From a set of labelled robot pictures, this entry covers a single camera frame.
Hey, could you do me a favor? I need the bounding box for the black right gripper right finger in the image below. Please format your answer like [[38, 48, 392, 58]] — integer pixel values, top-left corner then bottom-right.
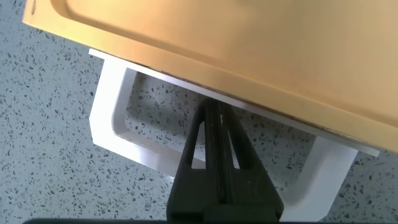
[[217, 101, 284, 222]]

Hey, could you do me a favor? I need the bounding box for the yellow drawer cabinet housing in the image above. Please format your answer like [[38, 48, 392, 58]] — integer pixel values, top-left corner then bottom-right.
[[22, 0, 398, 153]]

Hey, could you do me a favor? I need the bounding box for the yellow drawer with white handle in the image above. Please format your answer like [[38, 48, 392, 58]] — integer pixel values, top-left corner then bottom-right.
[[88, 48, 381, 222]]

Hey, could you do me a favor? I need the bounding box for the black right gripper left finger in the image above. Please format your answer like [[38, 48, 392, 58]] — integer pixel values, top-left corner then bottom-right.
[[166, 98, 220, 222]]

